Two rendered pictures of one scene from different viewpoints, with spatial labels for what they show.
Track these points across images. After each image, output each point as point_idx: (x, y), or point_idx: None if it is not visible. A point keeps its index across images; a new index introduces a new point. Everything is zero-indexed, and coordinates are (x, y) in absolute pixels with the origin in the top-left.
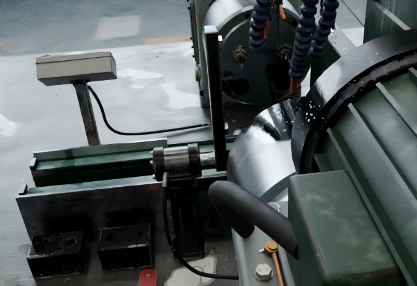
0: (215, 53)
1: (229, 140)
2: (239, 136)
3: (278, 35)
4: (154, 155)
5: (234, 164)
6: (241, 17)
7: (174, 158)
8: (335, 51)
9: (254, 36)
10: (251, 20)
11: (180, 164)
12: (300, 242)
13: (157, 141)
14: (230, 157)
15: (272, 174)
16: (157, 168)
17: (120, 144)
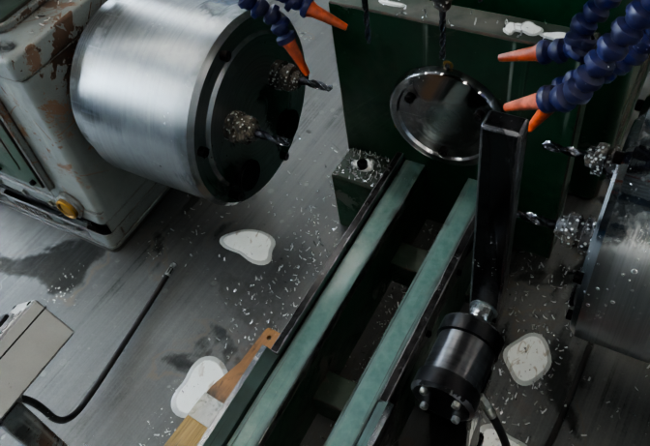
0: (522, 158)
1: (336, 264)
2: (610, 252)
3: (445, 58)
4: (456, 391)
5: (642, 294)
6: (217, 65)
7: (475, 366)
8: (466, 32)
9: (600, 86)
10: (594, 64)
11: (487, 363)
12: None
13: (258, 363)
14: (606, 290)
15: None
16: (474, 403)
17: (215, 427)
